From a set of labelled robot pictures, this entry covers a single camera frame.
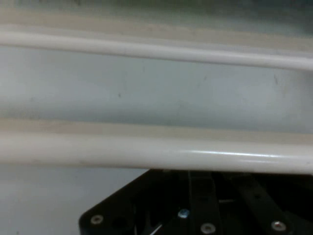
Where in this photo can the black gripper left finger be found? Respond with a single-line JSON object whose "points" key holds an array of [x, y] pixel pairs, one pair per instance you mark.
{"points": [[204, 200]]}

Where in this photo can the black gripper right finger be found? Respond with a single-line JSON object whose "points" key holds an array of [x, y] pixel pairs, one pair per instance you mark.
{"points": [[264, 208]]}

